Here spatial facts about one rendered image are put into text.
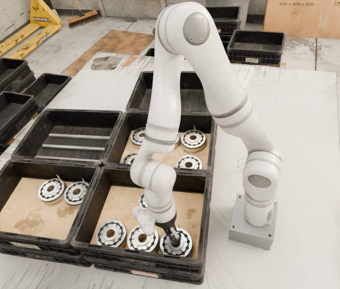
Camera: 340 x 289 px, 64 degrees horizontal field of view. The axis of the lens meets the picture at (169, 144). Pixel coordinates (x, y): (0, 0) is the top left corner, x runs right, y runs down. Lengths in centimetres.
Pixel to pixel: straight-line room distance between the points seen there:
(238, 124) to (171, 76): 18
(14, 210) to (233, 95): 93
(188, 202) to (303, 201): 46
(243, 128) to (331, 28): 311
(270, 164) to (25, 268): 95
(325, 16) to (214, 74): 315
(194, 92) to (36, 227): 92
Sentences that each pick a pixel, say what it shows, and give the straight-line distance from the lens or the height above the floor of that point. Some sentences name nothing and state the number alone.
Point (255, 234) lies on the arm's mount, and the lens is 100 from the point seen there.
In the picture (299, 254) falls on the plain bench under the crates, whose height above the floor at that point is 70.
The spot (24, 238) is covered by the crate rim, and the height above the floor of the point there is 93.
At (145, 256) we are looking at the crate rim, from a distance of 83.
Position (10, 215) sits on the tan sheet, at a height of 83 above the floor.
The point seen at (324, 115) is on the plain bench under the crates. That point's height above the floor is 70.
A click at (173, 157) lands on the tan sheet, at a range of 112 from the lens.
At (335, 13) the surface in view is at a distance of 368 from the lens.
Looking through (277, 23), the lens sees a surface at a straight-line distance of 366.
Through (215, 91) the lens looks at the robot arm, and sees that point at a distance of 58.
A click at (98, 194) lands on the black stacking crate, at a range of 101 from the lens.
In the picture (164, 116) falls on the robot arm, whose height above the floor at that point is 133.
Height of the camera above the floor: 170
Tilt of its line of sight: 48 degrees down
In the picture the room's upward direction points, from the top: 10 degrees counter-clockwise
